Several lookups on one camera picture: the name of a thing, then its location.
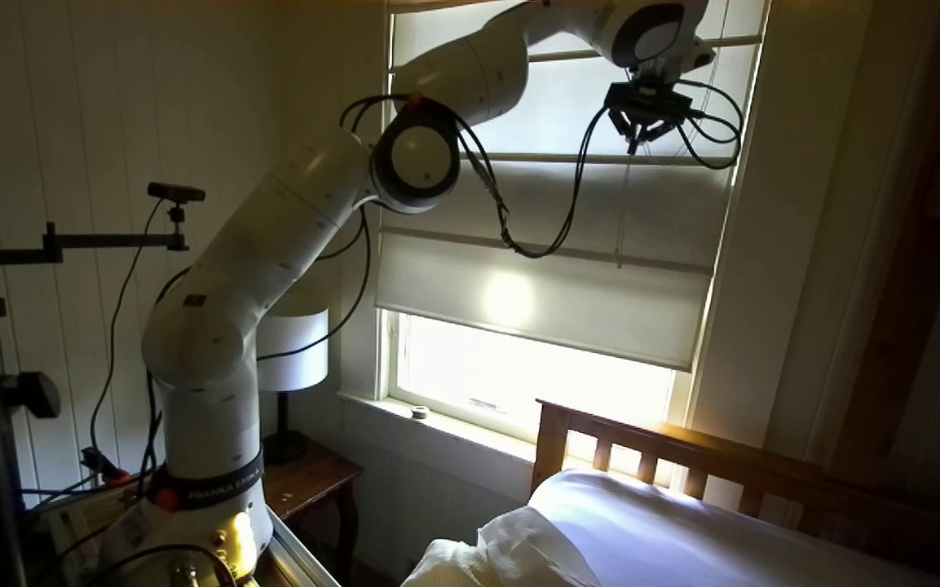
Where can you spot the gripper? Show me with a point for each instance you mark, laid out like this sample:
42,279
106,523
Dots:
647,99

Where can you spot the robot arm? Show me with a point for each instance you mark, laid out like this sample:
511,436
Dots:
225,326

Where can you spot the white fabric window blind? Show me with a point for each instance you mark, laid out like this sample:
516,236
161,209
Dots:
551,277

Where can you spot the window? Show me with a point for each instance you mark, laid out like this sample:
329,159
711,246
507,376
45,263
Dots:
518,375

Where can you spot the wooden bunk bed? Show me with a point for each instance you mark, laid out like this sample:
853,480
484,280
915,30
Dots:
918,244

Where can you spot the small round white object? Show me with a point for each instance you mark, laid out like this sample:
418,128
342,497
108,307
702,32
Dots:
420,412

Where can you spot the white shade table lamp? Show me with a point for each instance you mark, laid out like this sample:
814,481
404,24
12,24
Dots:
294,350

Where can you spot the white crumpled blanket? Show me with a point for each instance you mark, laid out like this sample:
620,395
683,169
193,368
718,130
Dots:
486,558

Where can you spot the dark wooden side table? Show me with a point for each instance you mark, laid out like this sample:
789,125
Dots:
311,481

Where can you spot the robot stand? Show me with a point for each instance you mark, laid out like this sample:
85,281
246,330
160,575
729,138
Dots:
290,554

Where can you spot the orange clamp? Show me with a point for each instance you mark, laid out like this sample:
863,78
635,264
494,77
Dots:
107,469

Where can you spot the wooden bed frame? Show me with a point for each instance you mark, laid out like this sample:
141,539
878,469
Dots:
730,465

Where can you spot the camera on mount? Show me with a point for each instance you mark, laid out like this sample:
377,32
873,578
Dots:
111,240

